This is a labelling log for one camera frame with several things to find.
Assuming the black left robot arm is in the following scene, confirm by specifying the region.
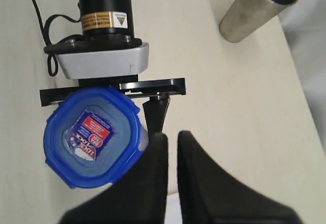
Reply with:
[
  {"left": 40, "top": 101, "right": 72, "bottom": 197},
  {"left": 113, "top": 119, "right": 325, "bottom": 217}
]
[{"left": 40, "top": 0, "right": 186, "bottom": 134}]

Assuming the blue plastic lid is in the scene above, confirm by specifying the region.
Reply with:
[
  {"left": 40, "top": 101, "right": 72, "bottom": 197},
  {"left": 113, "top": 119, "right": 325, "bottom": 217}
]
[{"left": 43, "top": 88, "right": 143, "bottom": 188}]

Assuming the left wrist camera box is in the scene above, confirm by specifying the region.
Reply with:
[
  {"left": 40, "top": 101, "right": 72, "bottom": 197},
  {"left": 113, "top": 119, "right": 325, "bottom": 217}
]
[{"left": 44, "top": 35, "right": 150, "bottom": 79}]

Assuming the stainless steel tumbler cup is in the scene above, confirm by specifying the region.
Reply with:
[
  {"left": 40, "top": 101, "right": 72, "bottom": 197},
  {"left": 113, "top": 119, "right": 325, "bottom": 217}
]
[{"left": 219, "top": 0, "right": 298, "bottom": 43}]

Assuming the white backdrop curtain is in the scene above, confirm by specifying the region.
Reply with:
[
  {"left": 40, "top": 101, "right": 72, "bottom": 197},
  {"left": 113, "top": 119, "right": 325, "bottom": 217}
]
[{"left": 280, "top": 0, "right": 325, "bottom": 146}]

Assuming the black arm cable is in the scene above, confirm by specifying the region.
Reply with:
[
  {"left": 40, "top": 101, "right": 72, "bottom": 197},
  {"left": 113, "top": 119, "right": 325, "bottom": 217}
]
[{"left": 22, "top": 0, "right": 82, "bottom": 77}]

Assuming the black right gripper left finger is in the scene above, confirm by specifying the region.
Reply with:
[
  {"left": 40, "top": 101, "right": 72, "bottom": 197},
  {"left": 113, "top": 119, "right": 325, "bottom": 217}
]
[{"left": 59, "top": 133, "right": 169, "bottom": 223}]

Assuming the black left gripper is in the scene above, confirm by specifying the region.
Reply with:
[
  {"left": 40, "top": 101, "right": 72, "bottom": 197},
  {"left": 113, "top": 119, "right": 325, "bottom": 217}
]
[{"left": 39, "top": 75, "right": 186, "bottom": 134}]

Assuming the white rectangular plastic tray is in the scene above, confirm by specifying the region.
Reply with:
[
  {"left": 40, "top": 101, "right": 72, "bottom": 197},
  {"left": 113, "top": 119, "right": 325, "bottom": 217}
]
[{"left": 165, "top": 193, "right": 182, "bottom": 224}]

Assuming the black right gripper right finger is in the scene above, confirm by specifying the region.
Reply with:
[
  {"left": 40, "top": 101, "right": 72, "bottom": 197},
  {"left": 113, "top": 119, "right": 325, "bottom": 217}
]
[{"left": 177, "top": 131, "right": 302, "bottom": 223}]

